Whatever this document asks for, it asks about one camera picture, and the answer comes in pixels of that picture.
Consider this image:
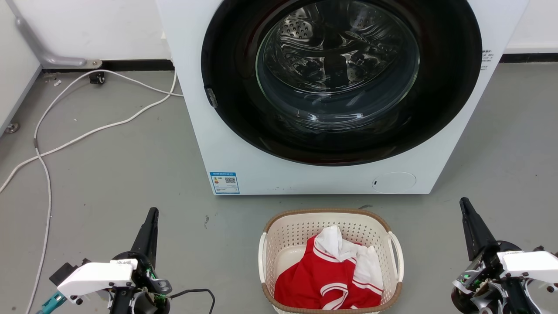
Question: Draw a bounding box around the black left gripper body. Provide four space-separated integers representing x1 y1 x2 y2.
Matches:
108 251 173 314

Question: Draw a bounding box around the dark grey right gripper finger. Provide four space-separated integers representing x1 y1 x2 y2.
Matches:
459 197 498 262

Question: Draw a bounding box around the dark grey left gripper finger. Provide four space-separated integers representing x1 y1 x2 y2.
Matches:
130 207 160 267

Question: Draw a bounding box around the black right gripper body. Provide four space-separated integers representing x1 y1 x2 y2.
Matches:
451 240 543 314

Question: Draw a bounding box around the cream plastic laundry basket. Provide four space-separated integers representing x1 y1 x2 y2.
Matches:
258 208 405 314

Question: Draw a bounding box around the blue energy label sticker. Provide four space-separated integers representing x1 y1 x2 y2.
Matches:
209 171 240 195

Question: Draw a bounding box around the white front-load washing machine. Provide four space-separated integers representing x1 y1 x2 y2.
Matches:
156 0 530 195

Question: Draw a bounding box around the round black washer door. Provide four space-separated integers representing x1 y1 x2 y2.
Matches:
201 0 483 167

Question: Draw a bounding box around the red and white garment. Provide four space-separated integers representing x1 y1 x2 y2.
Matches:
274 225 384 311

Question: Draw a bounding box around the grey metal pipe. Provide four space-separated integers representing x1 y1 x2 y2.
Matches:
5 0 103 69

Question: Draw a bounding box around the white cabinet panel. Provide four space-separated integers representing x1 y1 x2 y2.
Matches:
0 0 43 137

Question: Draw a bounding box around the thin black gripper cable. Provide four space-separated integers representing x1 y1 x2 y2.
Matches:
168 288 216 314

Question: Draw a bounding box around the teal cable connector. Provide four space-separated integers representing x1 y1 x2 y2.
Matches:
36 291 67 314

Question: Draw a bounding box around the white floor cable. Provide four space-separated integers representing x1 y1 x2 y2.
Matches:
25 69 184 314
0 70 178 193

